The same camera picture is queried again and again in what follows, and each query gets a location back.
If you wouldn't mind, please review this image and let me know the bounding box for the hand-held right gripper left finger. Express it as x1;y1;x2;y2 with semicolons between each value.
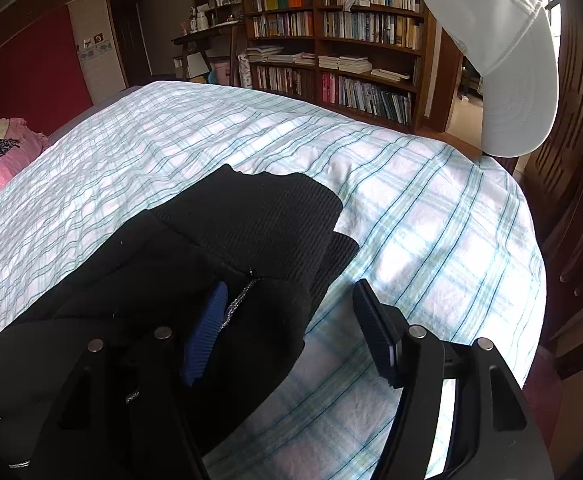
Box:
46;280;230;480

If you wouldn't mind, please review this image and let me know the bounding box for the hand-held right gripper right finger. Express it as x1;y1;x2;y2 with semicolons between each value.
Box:
352;278;555;480

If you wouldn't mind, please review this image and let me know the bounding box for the black zip jacket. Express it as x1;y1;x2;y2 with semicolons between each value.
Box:
0;164;361;480

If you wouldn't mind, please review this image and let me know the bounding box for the plaid bed sheet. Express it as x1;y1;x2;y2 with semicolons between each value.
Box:
0;80;547;480

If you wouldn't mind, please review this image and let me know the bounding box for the pink plastic bin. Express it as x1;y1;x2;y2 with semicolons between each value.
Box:
210;57;232;86

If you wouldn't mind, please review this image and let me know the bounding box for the pink clothes pile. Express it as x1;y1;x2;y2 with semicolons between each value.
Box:
0;117;50;193

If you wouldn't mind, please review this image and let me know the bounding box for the wooden desk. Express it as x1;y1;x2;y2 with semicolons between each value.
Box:
172;22;245;86

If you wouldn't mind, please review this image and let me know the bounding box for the wooden bookshelf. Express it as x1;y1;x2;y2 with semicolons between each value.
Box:
240;0;439;134

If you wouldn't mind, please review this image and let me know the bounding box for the dark wooden door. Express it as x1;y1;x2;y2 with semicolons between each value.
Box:
108;0;152;90

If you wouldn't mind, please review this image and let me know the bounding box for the white cap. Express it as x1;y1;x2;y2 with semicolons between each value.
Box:
411;0;559;157

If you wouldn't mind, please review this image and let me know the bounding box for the dark wooden bed frame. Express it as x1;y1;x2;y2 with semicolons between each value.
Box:
479;0;583;381

